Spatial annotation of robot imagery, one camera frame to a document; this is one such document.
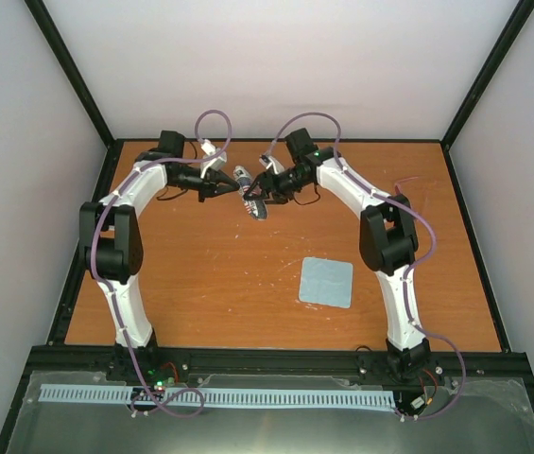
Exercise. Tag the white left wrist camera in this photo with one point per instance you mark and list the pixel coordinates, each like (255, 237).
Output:
(214, 158)

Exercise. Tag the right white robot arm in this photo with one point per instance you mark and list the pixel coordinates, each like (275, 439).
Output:
(388, 240)

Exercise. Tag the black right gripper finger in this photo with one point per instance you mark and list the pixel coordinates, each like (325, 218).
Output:
(263, 197)
(261, 186)

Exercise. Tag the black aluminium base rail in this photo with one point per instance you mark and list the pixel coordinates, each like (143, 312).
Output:
(359, 367)

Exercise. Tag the flag print glasses case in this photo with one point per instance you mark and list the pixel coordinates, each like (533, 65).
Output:
(255, 208)

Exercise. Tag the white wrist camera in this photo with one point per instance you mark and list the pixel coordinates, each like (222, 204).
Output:
(214, 158)
(271, 164)

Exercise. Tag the light blue slotted cable duct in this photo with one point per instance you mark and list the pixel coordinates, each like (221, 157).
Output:
(263, 399)

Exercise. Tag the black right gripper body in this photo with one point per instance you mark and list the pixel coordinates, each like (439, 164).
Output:
(283, 189)

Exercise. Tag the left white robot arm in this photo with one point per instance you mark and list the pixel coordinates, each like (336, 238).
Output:
(110, 244)

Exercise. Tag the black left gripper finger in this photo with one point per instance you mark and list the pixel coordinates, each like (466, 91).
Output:
(214, 191)
(219, 177)

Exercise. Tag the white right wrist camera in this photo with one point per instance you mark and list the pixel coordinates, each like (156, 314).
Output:
(271, 164)

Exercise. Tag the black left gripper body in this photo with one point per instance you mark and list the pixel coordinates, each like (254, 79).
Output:
(204, 183)

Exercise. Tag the pink transparent sunglasses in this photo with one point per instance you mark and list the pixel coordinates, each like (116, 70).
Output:
(398, 185)

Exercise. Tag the light blue cleaning cloth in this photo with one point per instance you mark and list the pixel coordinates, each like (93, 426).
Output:
(326, 282)

